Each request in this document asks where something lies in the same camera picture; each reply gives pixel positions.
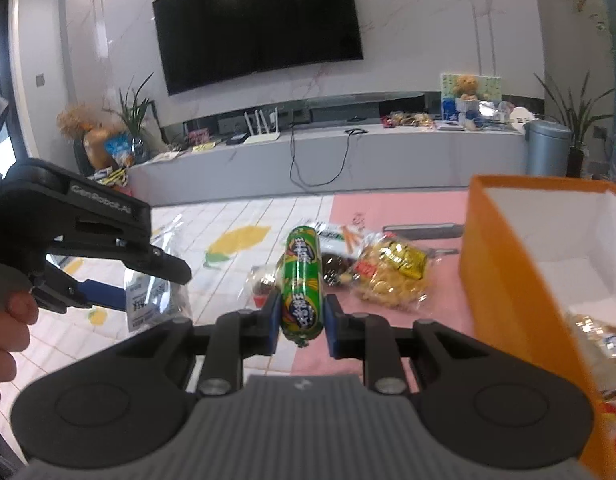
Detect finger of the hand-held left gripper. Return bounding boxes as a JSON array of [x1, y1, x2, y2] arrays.
[[30, 260, 129, 315], [48, 242, 193, 285]]

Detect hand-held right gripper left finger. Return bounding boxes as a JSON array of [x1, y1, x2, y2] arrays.
[[115, 290, 283, 398]]

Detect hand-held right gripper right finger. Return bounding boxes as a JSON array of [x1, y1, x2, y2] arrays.
[[324, 294, 494, 396]]

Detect small clear packet dark snack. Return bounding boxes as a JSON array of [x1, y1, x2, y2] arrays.
[[250, 265, 281, 308]]

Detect clear packet white label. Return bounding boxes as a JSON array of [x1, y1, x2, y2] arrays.
[[124, 215, 193, 333]]

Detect green sausage stick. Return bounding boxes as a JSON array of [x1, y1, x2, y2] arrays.
[[280, 226, 325, 348]]

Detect dark brown snack packet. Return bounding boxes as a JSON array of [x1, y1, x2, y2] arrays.
[[320, 254, 359, 286]]

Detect yellow snack packet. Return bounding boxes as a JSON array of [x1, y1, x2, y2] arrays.
[[348, 237, 436, 313]]

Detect orange cardboard box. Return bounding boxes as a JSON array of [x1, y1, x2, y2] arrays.
[[460, 174, 616, 478]]

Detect white chips packet blue logo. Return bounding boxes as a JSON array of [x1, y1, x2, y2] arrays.
[[563, 310, 616, 361]]

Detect red snack packet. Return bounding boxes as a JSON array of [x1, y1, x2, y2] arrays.
[[595, 392, 616, 466]]

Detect pile of small snacks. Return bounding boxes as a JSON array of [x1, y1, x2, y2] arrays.
[[382, 111, 435, 128]]

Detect person's left hand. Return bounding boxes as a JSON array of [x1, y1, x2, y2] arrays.
[[0, 292, 40, 411]]

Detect pile of yellow black packets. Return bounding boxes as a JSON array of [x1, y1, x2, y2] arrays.
[[90, 167, 128, 188]]

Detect checked lemon tablecloth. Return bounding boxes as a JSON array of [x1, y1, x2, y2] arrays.
[[18, 192, 489, 396]]

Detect orange gourd vase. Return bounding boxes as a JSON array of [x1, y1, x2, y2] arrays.
[[84, 127, 116, 168]]

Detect blue snack bag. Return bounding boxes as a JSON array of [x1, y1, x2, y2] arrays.
[[105, 132, 136, 167]]

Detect dried yellow flowers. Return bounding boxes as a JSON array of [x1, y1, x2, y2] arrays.
[[56, 105, 96, 141]]

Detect long-leaf plant glass vase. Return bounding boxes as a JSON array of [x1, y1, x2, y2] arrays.
[[102, 72, 156, 166]]

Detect white router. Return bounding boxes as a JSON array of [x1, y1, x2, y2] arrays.
[[243, 107, 283, 146]]

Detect white tv console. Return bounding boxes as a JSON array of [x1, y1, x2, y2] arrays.
[[128, 125, 531, 208]]

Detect black television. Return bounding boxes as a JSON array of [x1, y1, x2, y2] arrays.
[[152, 0, 365, 97]]

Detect clear plastic bag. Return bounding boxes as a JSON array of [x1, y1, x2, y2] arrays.
[[480, 100, 511, 126]]

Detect grey trash can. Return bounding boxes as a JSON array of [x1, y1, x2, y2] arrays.
[[524, 119, 573, 177]]

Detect teddy bear picture box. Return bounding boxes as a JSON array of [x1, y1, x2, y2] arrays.
[[440, 72, 503, 103]]

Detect white round power strip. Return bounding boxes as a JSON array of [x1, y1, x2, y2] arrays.
[[508, 105, 536, 131]]

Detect long-leaf plant black pot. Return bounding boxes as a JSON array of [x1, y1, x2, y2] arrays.
[[533, 72, 616, 178]]

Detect black cable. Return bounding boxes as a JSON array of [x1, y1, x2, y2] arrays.
[[288, 122, 369, 188]]

